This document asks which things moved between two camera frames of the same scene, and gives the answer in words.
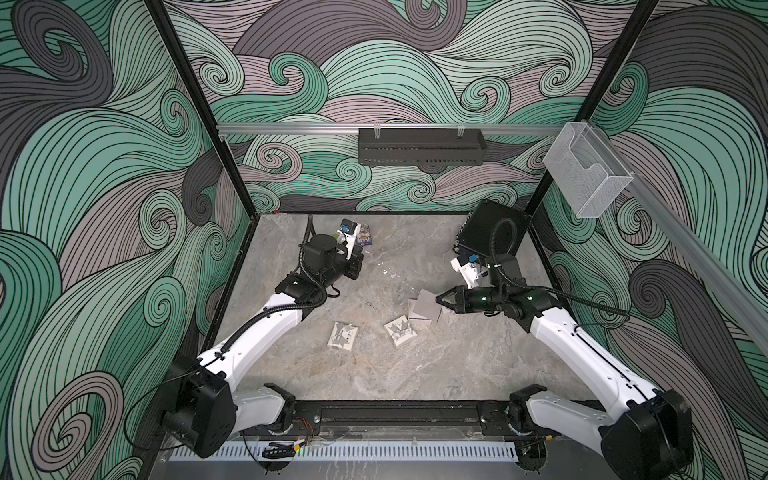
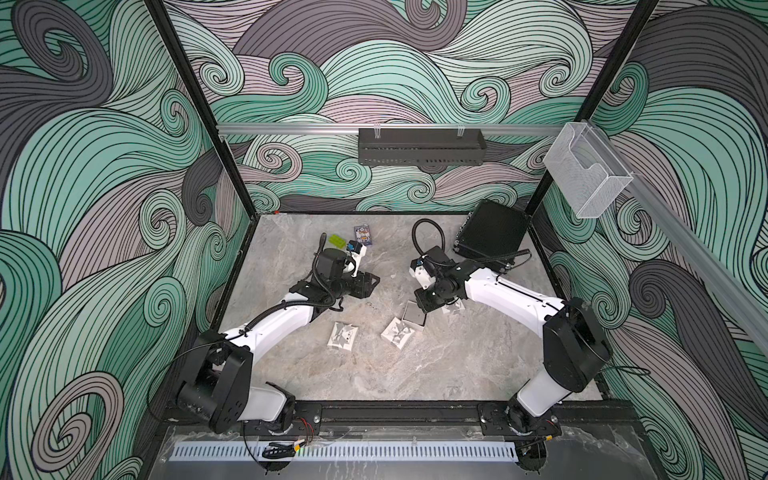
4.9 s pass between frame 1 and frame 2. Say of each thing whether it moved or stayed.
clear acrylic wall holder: stayed
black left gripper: moved
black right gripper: moved
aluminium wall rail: stayed
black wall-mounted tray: stayed
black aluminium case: stayed
